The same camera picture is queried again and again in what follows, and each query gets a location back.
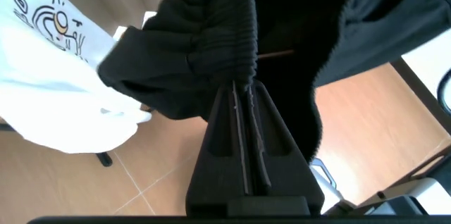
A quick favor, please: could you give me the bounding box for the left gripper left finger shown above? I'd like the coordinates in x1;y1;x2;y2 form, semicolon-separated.
185;81;252;217

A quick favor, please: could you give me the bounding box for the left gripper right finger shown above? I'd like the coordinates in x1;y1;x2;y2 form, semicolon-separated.
247;79;325;217

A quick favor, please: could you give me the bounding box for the pink clothes hanger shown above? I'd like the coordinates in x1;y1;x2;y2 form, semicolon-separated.
257;49;295;60

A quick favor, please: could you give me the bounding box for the black garment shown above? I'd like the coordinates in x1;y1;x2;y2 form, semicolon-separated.
97;0;451;163

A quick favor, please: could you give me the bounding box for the white printed t-shirt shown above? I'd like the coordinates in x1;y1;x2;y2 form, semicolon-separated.
0;0;153;154

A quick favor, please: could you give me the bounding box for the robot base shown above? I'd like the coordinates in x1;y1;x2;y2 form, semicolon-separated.
309;153;451;217

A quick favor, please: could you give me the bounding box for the black clothes rack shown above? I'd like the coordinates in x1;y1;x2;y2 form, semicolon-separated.
0;123;114;168

